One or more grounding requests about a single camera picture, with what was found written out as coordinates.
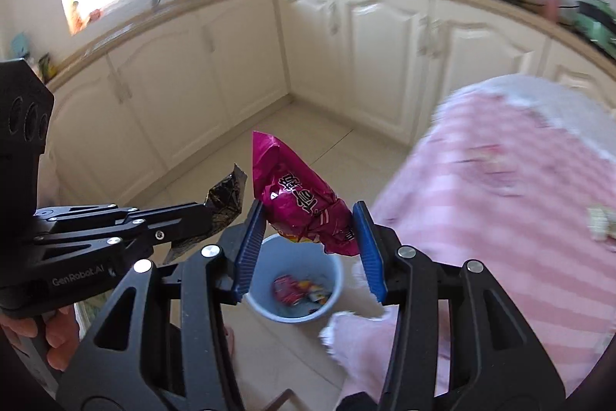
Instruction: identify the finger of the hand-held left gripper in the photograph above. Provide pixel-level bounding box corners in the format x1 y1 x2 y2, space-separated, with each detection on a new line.
33 222 217 270
33 200 215 231

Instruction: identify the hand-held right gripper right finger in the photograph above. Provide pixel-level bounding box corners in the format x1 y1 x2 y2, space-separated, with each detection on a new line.
352 200 566 411

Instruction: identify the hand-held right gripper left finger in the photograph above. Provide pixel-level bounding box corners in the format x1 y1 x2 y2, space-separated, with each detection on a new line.
58 199 267 411

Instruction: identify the blue plastic waste bin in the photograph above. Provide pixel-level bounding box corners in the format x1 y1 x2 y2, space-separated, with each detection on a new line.
243 234 345 326

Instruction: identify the black gold snack wrapper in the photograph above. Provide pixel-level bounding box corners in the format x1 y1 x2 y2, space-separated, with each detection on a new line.
162 163 248 266

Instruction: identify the pile of snack wrappers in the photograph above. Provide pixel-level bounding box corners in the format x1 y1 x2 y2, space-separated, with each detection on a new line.
273 273 334 310

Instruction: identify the magenta snack bag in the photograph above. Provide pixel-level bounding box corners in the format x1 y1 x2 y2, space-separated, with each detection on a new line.
251 131 361 258

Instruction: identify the pale wrapper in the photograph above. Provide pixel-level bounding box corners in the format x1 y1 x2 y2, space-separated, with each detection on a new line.
586 205 616 242

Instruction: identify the person's left hand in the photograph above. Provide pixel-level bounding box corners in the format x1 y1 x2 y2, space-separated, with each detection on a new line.
0 302 82 376

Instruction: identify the pink checked tablecloth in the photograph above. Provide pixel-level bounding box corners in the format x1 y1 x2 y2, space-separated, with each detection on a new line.
320 84 616 411

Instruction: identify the orange bottle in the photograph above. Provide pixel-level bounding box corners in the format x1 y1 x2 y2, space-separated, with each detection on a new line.
70 1 87 34

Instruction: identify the grey lace cloth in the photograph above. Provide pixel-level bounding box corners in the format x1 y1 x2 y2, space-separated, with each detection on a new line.
433 73 616 161

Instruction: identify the green electric cooker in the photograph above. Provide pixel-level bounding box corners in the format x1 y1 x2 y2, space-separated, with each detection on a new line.
575 0 616 53

